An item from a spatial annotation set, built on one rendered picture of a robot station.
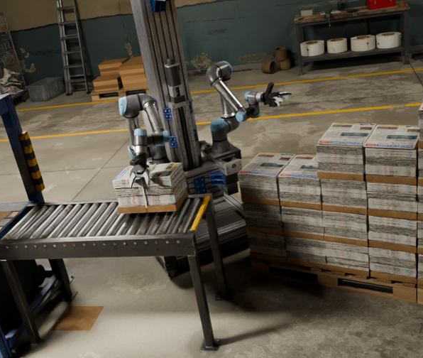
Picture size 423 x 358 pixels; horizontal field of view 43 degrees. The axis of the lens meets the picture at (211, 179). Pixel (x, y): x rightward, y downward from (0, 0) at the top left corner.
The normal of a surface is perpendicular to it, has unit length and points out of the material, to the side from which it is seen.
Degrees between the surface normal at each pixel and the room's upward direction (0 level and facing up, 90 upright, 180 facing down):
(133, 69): 91
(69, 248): 90
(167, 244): 90
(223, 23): 90
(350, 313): 0
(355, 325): 0
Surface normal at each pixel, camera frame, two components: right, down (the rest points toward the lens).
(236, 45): -0.19, 0.43
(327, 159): -0.46, 0.43
